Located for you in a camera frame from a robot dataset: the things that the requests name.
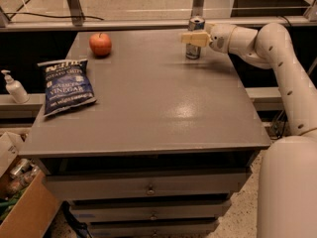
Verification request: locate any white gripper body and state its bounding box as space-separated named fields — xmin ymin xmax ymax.
xmin=209 ymin=24 xmax=236 ymax=54

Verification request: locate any redbull can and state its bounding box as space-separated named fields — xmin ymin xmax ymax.
xmin=186 ymin=15 xmax=205 ymax=60

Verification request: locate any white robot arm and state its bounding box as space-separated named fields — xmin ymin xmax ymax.
xmin=181 ymin=23 xmax=317 ymax=238

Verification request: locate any blue chip bag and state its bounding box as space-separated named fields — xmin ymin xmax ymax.
xmin=38 ymin=59 xmax=96 ymax=117

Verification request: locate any metal can in box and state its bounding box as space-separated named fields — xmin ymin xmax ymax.
xmin=10 ymin=159 xmax=30 ymax=179

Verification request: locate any red apple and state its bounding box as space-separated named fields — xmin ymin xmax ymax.
xmin=89 ymin=33 xmax=112 ymax=57

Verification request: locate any grey drawer cabinet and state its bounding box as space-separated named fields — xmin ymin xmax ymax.
xmin=22 ymin=30 xmax=270 ymax=238

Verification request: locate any white pump bottle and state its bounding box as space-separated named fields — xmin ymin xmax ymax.
xmin=1 ymin=69 xmax=29 ymax=104

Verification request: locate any cardboard box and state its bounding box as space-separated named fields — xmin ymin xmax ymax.
xmin=0 ymin=132 xmax=61 ymax=238

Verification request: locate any black cable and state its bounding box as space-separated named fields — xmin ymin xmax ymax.
xmin=4 ymin=11 xmax=105 ymax=22

